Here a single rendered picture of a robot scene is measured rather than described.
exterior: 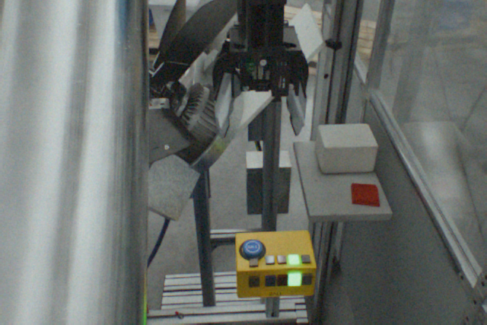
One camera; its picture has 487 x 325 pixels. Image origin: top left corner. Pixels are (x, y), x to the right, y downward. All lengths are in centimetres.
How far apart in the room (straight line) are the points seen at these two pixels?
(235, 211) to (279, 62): 213
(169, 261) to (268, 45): 198
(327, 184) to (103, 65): 126
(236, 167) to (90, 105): 263
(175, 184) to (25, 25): 102
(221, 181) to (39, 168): 255
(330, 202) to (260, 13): 99
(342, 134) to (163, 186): 59
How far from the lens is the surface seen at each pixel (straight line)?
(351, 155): 145
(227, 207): 258
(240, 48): 46
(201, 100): 122
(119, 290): 20
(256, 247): 96
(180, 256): 237
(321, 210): 136
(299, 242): 98
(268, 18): 46
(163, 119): 109
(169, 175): 122
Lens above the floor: 181
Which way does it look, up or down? 36 degrees down
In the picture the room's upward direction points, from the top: straight up
